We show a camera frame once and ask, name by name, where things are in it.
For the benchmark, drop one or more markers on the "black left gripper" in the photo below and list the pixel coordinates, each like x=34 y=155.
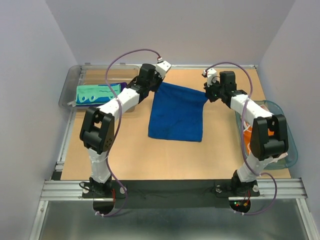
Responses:
x=159 y=80

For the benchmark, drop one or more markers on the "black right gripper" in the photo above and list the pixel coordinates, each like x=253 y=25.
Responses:
x=208 y=91

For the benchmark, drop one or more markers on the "blue towel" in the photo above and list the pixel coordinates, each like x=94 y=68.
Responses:
x=177 y=114

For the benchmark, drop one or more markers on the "orange white patterned towel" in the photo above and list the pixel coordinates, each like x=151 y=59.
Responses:
x=267 y=136

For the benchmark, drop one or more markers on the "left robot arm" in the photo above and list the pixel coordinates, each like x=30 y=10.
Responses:
x=98 y=128

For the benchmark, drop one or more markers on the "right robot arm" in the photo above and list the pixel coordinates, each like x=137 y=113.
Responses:
x=243 y=179

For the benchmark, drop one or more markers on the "smoky clear plastic bin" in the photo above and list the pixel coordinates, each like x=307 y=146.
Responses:
x=88 y=74

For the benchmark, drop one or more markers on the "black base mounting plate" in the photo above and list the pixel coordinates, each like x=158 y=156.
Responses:
x=170 y=194

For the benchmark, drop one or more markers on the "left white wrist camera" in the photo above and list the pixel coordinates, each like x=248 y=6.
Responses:
x=162 y=67

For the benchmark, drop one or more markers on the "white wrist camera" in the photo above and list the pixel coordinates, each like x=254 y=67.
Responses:
x=162 y=67
x=211 y=76

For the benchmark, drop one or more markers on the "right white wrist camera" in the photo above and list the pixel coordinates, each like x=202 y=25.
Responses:
x=211 y=76

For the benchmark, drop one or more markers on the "aluminium frame rail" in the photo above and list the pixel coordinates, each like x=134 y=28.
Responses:
x=279 y=213

